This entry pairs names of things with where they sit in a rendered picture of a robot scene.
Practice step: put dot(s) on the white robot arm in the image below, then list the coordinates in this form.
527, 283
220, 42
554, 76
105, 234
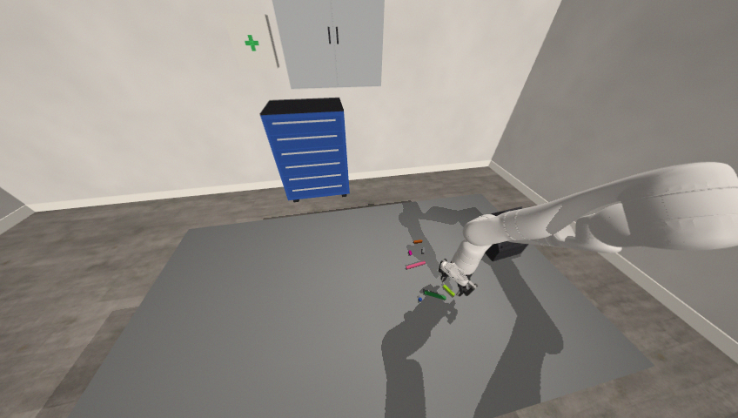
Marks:
680, 207

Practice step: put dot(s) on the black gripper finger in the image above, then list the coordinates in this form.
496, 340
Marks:
462, 289
444, 275

